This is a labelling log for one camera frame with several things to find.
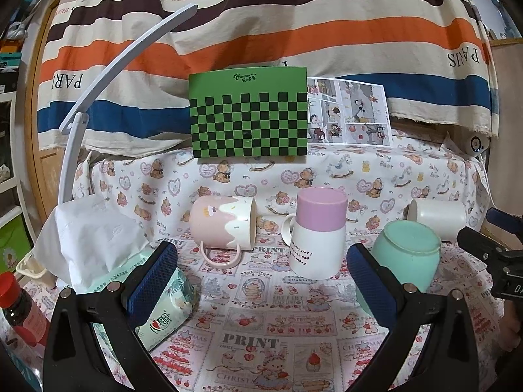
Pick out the pink and white mug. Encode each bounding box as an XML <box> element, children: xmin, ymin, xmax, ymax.
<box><xmin>190</xmin><ymin>195</ymin><xmax>257</xmax><ymax>269</ymax></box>

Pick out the mint green cup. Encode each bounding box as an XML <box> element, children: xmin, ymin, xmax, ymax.
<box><xmin>355</xmin><ymin>220</ymin><xmax>442</xmax><ymax>321</ymax></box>

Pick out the white tissue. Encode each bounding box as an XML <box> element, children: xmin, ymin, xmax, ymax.
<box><xmin>33</xmin><ymin>195</ymin><xmax>150</xmax><ymax>295</ymax></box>

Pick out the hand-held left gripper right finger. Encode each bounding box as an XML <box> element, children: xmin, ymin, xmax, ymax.
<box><xmin>346</xmin><ymin>243</ymin><xmax>497</xmax><ymax>392</ymax></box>

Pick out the green tissue pack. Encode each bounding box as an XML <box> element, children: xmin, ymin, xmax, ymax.
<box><xmin>77</xmin><ymin>249</ymin><xmax>197</xmax><ymax>352</ymax></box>

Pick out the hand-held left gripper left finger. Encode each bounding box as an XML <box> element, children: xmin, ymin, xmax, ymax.
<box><xmin>43</xmin><ymin>241</ymin><xmax>180</xmax><ymax>392</ymax></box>

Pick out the bear print cloth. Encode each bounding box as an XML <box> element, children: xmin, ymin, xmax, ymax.
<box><xmin>74</xmin><ymin>128</ymin><xmax>495</xmax><ymax>246</ymax></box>

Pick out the white desk lamp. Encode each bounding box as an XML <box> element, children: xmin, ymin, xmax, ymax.
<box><xmin>57</xmin><ymin>3</ymin><xmax>199</xmax><ymax>207</ymax></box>

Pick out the purple and white cup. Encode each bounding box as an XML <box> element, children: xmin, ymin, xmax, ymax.
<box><xmin>282</xmin><ymin>187</ymin><xmax>349</xmax><ymax>279</ymax></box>

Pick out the pink printed tablecloth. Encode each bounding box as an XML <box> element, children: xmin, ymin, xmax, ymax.
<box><xmin>0</xmin><ymin>229</ymin><xmax>509</xmax><ymax>392</ymax></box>

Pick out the white device with blue ring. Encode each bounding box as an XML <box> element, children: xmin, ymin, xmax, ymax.
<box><xmin>466</xmin><ymin>133</ymin><xmax>490</xmax><ymax>158</ymax></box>

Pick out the striped cloth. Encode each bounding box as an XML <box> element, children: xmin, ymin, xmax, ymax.
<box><xmin>37</xmin><ymin>0</ymin><xmax>501</xmax><ymax>156</ymax></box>

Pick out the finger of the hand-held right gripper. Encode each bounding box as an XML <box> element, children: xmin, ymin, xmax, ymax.
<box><xmin>487</xmin><ymin>207</ymin><xmax>523</xmax><ymax>234</ymax></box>
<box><xmin>457</xmin><ymin>226</ymin><xmax>513</xmax><ymax>263</ymax></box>

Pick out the comic strip sheet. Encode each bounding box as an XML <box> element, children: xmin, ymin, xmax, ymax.
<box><xmin>306</xmin><ymin>77</ymin><xmax>394</xmax><ymax>147</ymax></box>

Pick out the green checkered box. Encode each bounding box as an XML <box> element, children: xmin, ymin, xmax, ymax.
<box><xmin>189</xmin><ymin>66</ymin><xmax>308</xmax><ymax>160</ymax></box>

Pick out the plain white cup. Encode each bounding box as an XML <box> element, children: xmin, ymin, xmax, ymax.
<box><xmin>404</xmin><ymin>198</ymin><xmax>467</xmax><ymax>241</ymax></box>

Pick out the green storage bin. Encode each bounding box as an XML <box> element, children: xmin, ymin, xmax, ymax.
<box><xmin>0</xmin><ymin>214</ymin><xmax>32</xmax><ymax>274</ymax></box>

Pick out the cream plastic basket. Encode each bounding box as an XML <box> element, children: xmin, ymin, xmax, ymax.
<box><xmin>16</xmin><ymin>255</ymin><xmax>49</xmax><ymax>287</ymax></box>

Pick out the red cap bottle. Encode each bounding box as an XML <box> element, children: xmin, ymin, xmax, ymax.
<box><xmin>0</xmin><ymin>273</ymin><xmax>52</xmax><ymax>360</ymax></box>

